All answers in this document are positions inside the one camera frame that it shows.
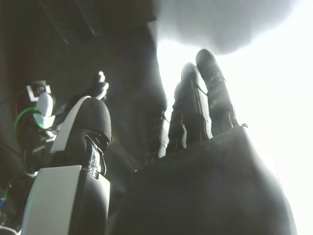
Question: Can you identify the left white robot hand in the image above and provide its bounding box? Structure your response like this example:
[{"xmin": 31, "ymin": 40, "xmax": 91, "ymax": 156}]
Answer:
[{"xmin": 21, "ymin": 48, "xmax": 298, "ymax": 235}]

